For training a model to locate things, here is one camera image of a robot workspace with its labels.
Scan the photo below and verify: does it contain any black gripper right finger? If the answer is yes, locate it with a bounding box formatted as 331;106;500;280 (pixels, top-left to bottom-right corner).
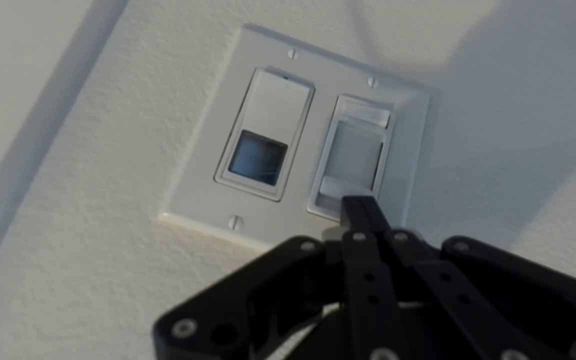
386;229;576;360

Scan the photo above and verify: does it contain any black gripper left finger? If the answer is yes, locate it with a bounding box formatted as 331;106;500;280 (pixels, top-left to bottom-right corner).
152;198;402;360

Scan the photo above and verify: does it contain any white switch wall plate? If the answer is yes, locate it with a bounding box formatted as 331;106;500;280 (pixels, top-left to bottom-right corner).
163;24;433;249

